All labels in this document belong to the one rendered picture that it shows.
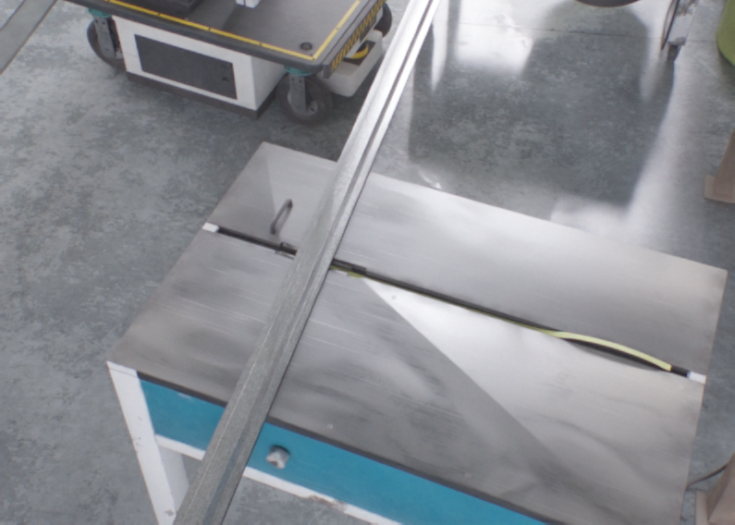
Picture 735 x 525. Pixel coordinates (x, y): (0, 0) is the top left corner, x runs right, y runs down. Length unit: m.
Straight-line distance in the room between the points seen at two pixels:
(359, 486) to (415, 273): 0.38
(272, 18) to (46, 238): 0.91
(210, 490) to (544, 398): 0.52
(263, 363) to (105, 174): 1.57
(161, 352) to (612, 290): 0.76
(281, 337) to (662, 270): 0.67
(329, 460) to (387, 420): 0.12
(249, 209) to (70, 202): 1.22
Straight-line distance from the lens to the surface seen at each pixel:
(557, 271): 1.72
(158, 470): 1.87
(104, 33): 3.30
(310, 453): 1.56
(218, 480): 1.44
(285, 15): 3.00
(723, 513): 2.33
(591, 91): 3.31
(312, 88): 2.97
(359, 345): 1.59
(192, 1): 3.03
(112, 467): 2.38
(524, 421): 1.52
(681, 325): 1.69
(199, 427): 1.66
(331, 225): 1.72
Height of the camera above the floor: 2.01
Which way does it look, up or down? 48 degrees down
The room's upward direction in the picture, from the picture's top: 1 degrees clockwise
